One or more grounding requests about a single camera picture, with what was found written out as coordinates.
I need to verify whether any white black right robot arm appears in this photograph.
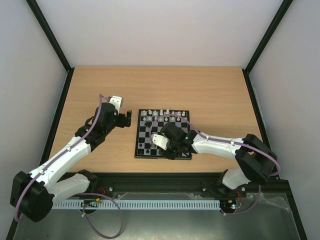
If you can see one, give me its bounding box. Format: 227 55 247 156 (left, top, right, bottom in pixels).
151 123 279 196

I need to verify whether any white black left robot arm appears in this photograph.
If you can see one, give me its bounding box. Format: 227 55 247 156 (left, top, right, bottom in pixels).
10 101 132 222

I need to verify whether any black white chess board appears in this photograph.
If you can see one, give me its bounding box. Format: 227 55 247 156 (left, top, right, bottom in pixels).
134 108 190 159

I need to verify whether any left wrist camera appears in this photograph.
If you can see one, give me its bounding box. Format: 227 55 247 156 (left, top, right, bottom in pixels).
108 95 124 110

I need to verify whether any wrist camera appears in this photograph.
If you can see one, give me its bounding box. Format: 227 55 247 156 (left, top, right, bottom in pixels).
151 134 169 150
108 95 124 110

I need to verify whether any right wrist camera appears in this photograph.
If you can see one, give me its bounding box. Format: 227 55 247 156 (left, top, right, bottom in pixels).
151 134 169 150

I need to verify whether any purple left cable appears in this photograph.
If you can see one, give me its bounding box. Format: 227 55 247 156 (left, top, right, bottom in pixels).
13 93 125 238

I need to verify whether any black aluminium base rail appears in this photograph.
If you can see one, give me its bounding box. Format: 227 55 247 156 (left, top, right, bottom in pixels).
84 171 291 198

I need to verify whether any light blue cable duct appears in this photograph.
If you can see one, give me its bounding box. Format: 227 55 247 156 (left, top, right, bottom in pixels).
52 199 221 210

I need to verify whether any black frame post left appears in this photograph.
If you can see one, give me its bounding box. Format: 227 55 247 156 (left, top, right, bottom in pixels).
26 0 75 73

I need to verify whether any black frame post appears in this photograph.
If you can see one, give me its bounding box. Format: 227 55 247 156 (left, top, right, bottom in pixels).
243 0 295 75
26 0 75 73

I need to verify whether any black frame post right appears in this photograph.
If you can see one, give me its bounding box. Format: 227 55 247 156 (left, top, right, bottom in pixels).
243 0 295 75

